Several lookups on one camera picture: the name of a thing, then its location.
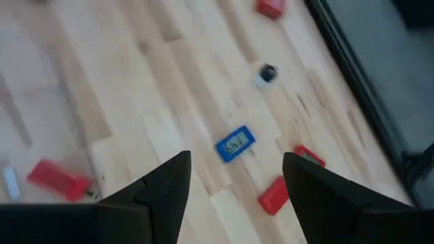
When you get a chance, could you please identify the flat red block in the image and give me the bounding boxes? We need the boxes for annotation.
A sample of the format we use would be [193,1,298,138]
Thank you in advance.
[256,175,291,217]

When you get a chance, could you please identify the black metal table frame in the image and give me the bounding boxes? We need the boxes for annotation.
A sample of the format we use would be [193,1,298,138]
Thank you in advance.
[303,0,434,209]

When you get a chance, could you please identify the blue digital timer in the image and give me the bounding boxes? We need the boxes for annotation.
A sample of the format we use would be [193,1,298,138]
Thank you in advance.
[216,125,257,163]

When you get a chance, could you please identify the red charger block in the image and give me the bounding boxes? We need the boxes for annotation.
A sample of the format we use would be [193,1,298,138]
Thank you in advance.
[26,158,94,203]
[255,0,288,20]

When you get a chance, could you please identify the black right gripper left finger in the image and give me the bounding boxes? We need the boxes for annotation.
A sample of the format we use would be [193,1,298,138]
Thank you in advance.
[0,150,193,244]

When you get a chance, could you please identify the red digital timer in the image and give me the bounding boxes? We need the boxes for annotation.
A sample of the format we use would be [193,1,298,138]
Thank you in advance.
[293,144,326,169]

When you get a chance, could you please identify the large clear plastic bin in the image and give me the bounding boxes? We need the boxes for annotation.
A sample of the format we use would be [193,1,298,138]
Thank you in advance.
[1,164,23,203]

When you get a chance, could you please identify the white and black charger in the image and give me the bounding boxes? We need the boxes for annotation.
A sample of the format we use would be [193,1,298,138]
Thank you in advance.
[254,62,279,89]

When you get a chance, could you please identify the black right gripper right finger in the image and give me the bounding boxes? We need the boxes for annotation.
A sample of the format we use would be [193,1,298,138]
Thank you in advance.
[282,152,434,244]

